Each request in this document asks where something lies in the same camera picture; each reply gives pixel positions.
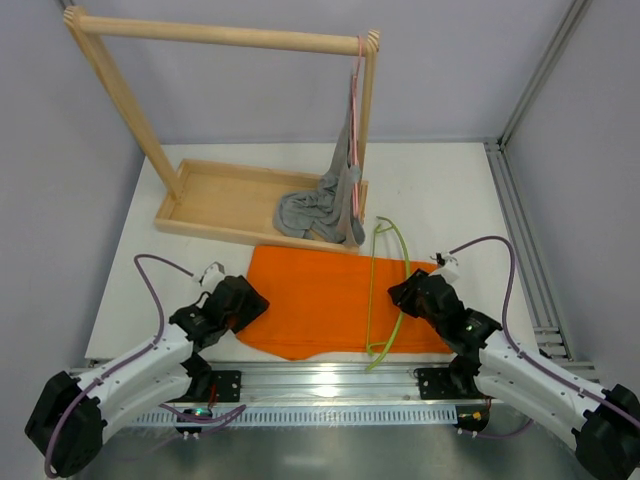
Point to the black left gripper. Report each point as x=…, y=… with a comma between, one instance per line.
x=242, y=299

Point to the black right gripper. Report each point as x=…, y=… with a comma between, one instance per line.
x=413, y=293

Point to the orange trousers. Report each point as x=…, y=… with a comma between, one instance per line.
x=318, y=305

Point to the green plastic hanger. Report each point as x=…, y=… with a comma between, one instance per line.
x=379, y=350

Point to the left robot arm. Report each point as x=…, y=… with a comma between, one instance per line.
x=75, y=416

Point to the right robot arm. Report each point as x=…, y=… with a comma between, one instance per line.
x=600, y=425

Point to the wooden clothes rack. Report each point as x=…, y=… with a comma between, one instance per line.
x=208, y=199

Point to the grey shirt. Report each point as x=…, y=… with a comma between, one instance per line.
x=328, y=210

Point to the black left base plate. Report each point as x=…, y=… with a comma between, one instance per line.
x=221, y=386

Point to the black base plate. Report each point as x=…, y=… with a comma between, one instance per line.
x=221, y=386
x=436, y=384

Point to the aluminium front rail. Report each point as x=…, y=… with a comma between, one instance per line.
x=316, y=394

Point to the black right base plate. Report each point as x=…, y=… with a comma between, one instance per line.
x=436, y=384

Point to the aluminium corner frame post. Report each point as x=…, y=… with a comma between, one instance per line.
x=541, y=300

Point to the pink wire hanger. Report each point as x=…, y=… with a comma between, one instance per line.
x=355, y=163

